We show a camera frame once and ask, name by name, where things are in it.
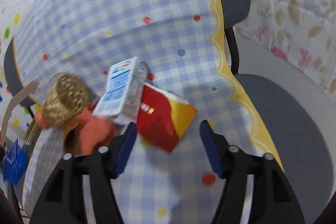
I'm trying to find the blue white milk carton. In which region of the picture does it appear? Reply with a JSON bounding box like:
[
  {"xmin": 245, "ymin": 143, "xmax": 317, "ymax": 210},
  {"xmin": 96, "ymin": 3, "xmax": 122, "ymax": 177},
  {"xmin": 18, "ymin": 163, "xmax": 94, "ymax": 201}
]
[{"xmin": 93, "ymin": 56, "xmax": 150, "ymax": 126}]

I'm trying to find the blue checkered cloth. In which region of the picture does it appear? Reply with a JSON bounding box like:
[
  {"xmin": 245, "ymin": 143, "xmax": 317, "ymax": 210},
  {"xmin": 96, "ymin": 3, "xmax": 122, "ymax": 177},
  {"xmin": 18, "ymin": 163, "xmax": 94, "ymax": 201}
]
[{"xmin": 13, "ymin": 0, "xmax": 285, "ymax": 224}]

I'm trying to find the blue plastic basket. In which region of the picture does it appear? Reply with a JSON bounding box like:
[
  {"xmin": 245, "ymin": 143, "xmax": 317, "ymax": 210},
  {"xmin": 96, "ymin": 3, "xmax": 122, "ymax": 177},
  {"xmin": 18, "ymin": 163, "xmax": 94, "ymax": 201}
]
[{"xmin": 2, "ymin": 139, "xmax": 28, "ymax": 185}]

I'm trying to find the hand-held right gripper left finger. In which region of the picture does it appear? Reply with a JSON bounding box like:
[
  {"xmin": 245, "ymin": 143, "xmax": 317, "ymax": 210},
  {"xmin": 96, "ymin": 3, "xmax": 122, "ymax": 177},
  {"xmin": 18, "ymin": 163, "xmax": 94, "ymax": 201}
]
[{"xmin": 29, "ymin": 122, "xmax": 138, "ymax": 224}]

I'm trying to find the red yellow carton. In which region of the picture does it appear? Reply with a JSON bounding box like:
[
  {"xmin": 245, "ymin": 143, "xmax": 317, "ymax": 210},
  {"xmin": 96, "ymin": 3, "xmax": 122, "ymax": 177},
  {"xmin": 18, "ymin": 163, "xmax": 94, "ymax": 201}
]
[{"xmin": 136, "ymin": 83, "xmax": 198, "ymax": 153}]

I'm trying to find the grey office chair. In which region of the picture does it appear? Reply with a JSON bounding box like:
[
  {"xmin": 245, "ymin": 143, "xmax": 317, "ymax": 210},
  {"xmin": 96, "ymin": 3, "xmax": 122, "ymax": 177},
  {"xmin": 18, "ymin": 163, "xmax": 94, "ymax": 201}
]
[{"xmin": 4, "ymin": 0, "xmax": 328, "ymax": 224}]

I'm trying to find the orange plush doll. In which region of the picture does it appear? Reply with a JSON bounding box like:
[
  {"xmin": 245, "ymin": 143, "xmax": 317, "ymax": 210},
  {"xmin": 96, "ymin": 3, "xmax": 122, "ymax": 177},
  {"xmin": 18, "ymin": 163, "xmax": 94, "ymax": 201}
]
[{"xmin": 35, "ymin": 102, "xmax": 117, "ymax": 156}]

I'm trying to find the white paper strip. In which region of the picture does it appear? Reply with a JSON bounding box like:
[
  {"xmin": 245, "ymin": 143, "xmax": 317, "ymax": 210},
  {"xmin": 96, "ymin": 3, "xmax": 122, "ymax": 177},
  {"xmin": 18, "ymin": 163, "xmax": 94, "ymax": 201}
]
[{"xmin": 0, "ymin": 80, "xmax": 40, "ymax": 147}]

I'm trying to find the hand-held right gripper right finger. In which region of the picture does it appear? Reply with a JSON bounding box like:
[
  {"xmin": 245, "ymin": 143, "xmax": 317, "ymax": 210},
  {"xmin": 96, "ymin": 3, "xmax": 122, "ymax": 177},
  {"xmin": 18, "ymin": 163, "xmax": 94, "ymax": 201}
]
[{"xmin": 199, "ymin": 120, "xmax": 306, "ymax": 224}]

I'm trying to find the woven bamboo basket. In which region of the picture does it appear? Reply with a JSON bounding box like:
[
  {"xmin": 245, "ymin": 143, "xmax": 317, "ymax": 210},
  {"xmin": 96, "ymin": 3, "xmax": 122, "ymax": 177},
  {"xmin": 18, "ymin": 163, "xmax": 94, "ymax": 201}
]
[{"xmin": 42, "ymin": 73, "xmax": 92, "ymax": 128}]

